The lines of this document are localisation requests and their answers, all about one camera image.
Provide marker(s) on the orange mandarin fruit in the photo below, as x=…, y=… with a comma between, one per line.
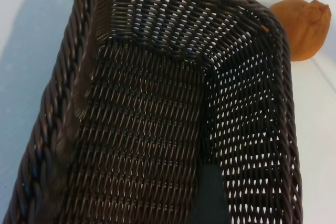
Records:
x=302, y=30

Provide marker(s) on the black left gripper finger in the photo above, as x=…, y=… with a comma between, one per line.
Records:
x=211, y=197

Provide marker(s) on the dark brown wicker basket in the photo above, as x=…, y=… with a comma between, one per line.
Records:
x=147, y=129

